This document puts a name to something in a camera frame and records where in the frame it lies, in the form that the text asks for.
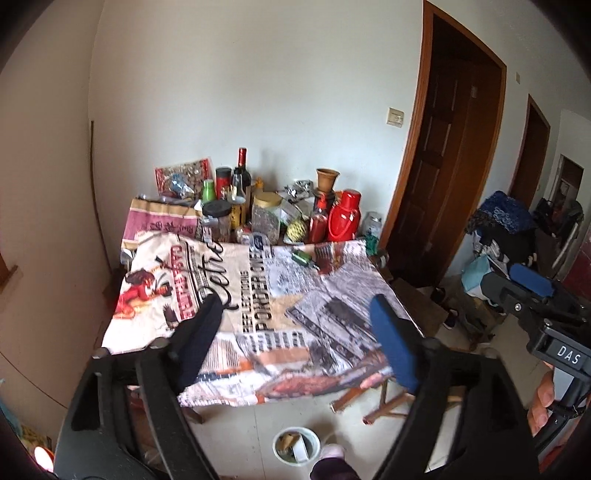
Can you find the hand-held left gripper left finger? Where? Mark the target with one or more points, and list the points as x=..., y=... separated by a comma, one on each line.
x=203, y=332

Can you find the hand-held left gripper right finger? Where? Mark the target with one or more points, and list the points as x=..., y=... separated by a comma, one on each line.
x=392, y=337

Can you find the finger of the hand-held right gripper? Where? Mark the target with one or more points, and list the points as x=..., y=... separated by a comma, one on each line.
x=531, y=279

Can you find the white trash bin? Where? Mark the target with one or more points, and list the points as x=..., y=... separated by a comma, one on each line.
x=314, y=441

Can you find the person's right hand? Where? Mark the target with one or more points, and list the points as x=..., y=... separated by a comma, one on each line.
x=540, y=401

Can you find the low wooden bench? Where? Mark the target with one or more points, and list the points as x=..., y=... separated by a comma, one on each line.
x=418, y=304

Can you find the light blue bag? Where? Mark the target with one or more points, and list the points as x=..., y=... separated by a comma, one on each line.
x=475, y=274

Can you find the cardboard box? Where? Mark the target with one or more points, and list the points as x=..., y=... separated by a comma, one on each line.
x=482, y=307

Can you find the pile of dark clothes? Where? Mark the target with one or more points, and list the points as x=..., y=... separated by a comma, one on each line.
x=501, y=221

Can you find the printed tablecloth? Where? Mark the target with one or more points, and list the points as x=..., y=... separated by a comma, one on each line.
x=277, y=295

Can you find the clear plastic lid blue label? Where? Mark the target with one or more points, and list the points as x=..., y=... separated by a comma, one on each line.
x=256, y=242

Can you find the black-lidded clear plastic jar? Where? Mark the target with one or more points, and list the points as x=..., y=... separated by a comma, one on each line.
x=217, y=224

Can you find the clear glass jar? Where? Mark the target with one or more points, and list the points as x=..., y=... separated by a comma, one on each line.
x=371, y=225

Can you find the green glass bottle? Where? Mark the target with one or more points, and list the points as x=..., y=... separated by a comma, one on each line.
x=302, y=257

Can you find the pink woven bag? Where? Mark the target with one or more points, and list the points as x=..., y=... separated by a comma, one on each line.
x=157, y=221

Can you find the narrow brown wooden door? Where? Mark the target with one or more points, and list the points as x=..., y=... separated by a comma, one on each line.
x=528, y=152

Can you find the person's pink slipper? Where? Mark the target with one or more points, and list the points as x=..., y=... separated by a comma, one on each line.
x=332, y=451

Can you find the cream-lidded clear plastic jar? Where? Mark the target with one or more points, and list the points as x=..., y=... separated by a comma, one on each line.
x=266, y=219

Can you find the red thermos jug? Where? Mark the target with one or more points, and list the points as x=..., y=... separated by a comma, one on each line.
x=344, y=214

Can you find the red sauce bottle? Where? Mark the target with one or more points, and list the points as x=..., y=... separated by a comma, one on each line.
x=317, y=224

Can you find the green custard apple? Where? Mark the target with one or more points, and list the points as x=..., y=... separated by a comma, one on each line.
x=297, y=228

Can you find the person's purple trouser leg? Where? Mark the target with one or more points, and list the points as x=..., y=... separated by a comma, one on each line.
x=334, y=470

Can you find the dark red canister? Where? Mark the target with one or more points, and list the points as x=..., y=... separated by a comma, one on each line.
x=223, y=180

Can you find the red printed snack packet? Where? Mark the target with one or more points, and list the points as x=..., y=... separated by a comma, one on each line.
x=182, y=177

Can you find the dark wine bottle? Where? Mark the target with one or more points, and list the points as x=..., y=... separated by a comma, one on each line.
x=243, y=173

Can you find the brown clay pot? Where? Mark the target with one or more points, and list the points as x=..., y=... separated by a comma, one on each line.
x=328, y=179

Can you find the wall light switch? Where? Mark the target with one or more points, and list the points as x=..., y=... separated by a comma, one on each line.
x=395, y=117

